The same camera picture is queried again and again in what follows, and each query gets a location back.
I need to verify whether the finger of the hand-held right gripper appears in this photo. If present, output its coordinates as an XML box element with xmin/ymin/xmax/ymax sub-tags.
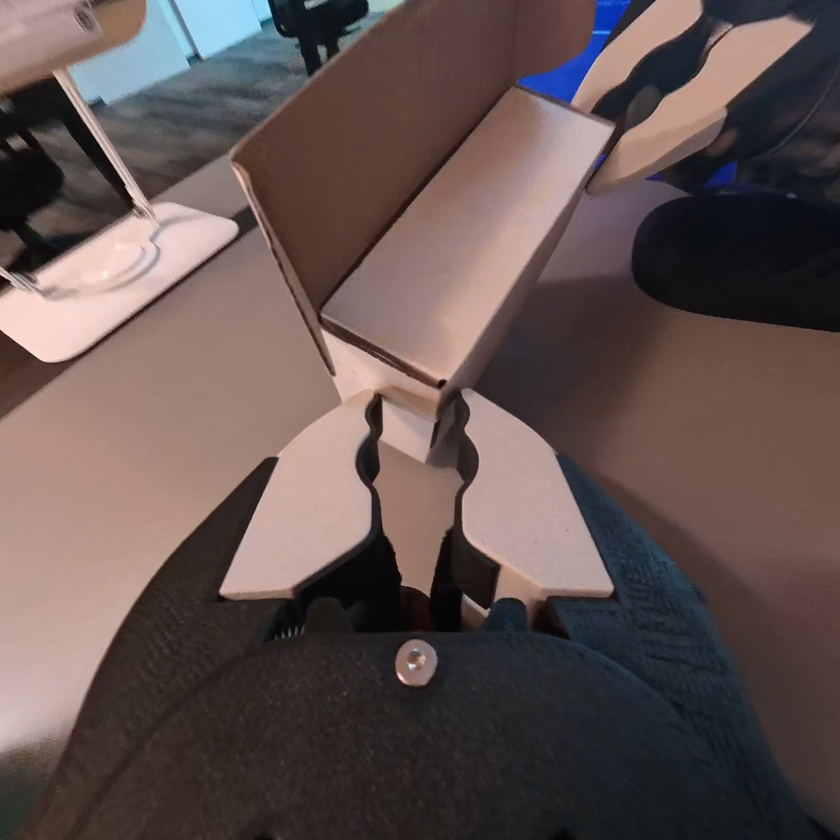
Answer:
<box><xmin>586</xmin><ymin>13</ymin><xmax>816</xmax><ymax>196</ymax></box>
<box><xmin>571</xmin><ymin>0</ymin><xmax>710</xmax><ymax>116</ymax></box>

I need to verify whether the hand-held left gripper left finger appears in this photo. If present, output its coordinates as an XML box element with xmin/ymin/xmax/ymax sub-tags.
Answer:
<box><xmin>218</xmin><ymin>389</ymin><xmax>383</xmax><ymax>601</ymax></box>

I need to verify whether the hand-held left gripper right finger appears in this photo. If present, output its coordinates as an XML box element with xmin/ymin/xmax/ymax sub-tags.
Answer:
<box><xmin>456</xmin><ymin>387</ymin><xmax>616</xmax><ymax>621</ymax></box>

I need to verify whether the white cardboard mailer box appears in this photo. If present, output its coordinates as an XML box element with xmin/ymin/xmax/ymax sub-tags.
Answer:
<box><xmin>230</xmin><ymin>0</ymin><xmax>618</xmax><ymax>468</ymax></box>

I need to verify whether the blue plastic bin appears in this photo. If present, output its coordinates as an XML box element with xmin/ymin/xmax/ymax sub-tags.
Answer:
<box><xmin>517</xmin><ymin>0</ymin><xmax>739</xmax><ymax>191</ymax></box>

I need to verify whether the black quilted wrist rest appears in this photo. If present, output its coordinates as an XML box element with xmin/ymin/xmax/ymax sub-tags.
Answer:
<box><xmin>631</xmin><ymin>190</ymin><xmax>840</xmax><ymax>332</ymax></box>

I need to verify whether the instruction sign on white stand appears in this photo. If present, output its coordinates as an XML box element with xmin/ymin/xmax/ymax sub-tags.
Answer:
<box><xmin>0</xmin><ymin>0</ymin><xmax>240</xmax><ymax>363</ymax></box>

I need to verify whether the black office chair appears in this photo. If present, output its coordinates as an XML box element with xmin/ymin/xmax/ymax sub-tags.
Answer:
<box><xmin>0</xmin><ymin>79</ymin><xmax>70</xmax><ymax>253</ymax></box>
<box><xmin>268</xmin><ymin>0</ymin><xmax>370</xmax><ymax>76</ymax></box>

